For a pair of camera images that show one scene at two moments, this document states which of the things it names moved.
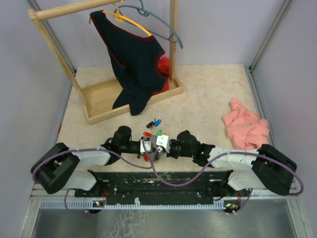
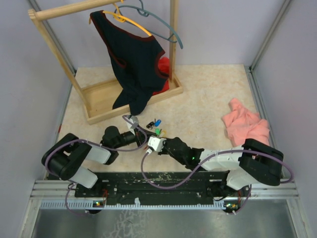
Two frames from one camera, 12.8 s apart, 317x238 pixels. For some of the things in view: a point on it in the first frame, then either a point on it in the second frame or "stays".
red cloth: [163, 65] stays
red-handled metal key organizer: [153, 141] → [149, 134]
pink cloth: [245, 129] stays
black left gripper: [138, 156] → [141, 137]
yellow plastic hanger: [121, 18] stays
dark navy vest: [135, 58] stays
